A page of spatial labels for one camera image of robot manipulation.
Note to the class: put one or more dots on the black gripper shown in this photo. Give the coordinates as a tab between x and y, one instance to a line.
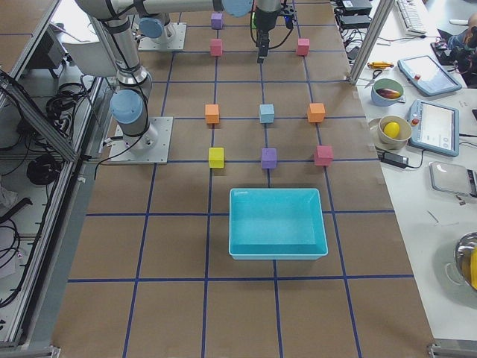
265	22

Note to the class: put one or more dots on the light blue block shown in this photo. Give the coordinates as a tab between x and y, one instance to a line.
266	113

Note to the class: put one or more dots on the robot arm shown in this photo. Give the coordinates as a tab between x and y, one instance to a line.
238	8
129	104

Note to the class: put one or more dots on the green block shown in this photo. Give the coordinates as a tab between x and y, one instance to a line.
253	20

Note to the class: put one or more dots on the pink block upper left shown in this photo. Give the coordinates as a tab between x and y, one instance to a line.
303	47

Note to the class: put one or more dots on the pink block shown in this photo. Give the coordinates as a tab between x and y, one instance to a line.
303	47
216	48
323	155

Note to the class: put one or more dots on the pink block lower left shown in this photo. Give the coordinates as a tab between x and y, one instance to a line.
216	48

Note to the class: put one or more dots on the purple block lower left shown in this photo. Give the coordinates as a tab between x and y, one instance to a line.
217	21

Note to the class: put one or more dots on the purple block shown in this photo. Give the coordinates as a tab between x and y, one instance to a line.
217	21
268	158

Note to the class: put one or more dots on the orange block lower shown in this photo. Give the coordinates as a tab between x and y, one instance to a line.
212	114

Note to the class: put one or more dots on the orange block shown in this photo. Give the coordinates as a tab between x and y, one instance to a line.
212	114
316	112

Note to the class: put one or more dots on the orange block upper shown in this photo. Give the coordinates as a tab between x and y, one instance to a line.
316	112

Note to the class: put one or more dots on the purple block right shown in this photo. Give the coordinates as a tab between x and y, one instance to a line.
268	158

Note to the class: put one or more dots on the yellow block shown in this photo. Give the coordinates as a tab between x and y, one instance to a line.
216	157

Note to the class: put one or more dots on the pink block upper right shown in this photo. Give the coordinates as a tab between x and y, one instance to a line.
323	155

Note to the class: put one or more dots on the green bowl with fruit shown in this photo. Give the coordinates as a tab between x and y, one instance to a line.
385	92

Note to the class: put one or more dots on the yellow lemon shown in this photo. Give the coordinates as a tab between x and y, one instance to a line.
391	130

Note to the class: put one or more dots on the bowl with lemon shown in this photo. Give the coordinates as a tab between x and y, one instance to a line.
382	141

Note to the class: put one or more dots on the teach pendant far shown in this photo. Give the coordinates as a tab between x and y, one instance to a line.
428	76

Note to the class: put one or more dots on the teach pendant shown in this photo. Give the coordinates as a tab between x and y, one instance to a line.
428	76
434	127

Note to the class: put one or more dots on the cyan plastic bin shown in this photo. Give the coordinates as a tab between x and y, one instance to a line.
276	224

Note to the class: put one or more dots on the black power adapter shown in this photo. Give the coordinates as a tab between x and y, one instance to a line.
394	159

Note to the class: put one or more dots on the teach pendant near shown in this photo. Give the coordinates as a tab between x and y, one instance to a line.
434	127

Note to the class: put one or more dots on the grey kitchen scale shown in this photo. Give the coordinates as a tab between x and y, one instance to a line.
456	179

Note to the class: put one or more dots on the metal bowl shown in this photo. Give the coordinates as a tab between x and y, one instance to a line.
462	270

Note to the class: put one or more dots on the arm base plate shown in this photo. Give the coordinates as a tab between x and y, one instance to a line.
159	37
153	147

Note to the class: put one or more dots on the black handled scissors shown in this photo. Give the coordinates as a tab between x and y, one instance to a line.
375	75

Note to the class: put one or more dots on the aluminium frame post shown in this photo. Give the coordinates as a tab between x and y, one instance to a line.
376	25

